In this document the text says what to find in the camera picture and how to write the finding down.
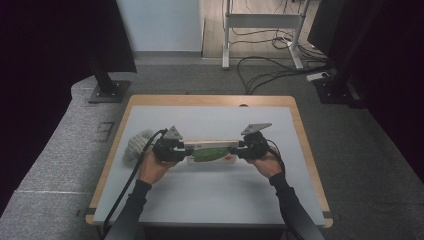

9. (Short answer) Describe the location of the white caterpillar picture book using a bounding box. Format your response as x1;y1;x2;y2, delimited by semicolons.
183;139;240;166

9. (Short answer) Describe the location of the black monitor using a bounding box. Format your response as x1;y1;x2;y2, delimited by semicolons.
307;0;344;56

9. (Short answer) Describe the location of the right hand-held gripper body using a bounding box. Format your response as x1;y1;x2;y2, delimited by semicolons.
240;122;273;160

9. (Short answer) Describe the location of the person's left hand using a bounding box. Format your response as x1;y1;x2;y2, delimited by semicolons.
139;149;176;186

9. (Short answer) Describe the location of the black post with base plate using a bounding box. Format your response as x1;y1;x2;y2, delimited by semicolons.
313;0;368;109
87;56;132;104

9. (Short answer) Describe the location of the wooden table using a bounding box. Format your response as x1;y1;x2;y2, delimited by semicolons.
84;94;334;229

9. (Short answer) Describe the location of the grey knitted cloth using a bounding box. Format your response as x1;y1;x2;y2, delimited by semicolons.
123;129;156;167

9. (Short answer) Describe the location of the looped black floor cable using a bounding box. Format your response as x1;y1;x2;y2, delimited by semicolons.
236;55;331;96

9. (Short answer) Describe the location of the person's right hand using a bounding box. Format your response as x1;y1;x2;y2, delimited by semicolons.
248;146;283;179

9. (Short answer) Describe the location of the tangle of black cables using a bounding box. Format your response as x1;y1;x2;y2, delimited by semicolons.
229;0;329;64

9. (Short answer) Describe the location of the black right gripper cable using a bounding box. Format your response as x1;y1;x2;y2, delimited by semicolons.
266;138;286;175

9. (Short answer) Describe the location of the white metal desk frame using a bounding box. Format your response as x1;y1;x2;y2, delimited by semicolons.
221;0;316;71

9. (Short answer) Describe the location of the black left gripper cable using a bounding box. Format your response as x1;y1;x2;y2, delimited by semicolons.
101;129;168;239

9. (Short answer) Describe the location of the black curtain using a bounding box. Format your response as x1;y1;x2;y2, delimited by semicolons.
333;0;424;183
0;0;138;218

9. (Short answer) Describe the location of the white power strip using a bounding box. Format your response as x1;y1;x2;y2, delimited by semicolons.
306;70;331;83

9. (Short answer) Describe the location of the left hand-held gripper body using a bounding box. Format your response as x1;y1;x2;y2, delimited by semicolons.
152;125;185;163

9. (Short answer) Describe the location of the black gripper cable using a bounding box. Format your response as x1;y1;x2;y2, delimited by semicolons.
266;138;286;175
101;129;168;239

